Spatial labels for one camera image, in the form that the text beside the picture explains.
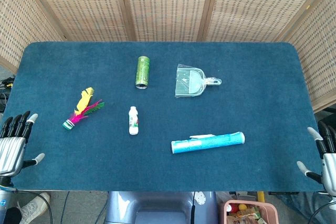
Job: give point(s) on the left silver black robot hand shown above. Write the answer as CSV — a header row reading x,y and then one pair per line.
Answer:
x,y
10,153

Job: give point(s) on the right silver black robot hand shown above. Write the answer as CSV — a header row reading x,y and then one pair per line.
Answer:
x,y
330,166

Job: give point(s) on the colourful feather shuttlecock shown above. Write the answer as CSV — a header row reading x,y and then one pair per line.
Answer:
x,y
77,118

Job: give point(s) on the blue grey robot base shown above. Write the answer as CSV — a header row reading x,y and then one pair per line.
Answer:
x,y
157,208

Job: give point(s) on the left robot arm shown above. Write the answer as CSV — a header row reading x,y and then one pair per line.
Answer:
x,y
4,200

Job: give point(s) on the white sneaker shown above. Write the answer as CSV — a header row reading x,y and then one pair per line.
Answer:
x,y
32,207

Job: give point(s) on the pink plastic basket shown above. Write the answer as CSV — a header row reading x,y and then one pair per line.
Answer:
x,y
273,212

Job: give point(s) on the blue wrapped roll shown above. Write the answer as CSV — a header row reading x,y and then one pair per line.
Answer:
x,y
207,143

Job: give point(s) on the small white plastic bottle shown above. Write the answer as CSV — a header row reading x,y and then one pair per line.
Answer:
x,y
133,121

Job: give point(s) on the green drink can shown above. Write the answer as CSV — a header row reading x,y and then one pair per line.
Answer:
x,y
142,72

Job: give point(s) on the dark blue carpet mat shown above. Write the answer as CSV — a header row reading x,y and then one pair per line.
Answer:
x,y
168,166

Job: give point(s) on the translucent green mini dustpan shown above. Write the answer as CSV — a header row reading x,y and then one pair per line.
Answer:
x,y
190,83

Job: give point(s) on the woven wooden folding screen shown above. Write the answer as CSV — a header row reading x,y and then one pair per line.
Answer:
x,y
168,3

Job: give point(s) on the yellow post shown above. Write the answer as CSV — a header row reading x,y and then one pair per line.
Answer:
x,y
260,196

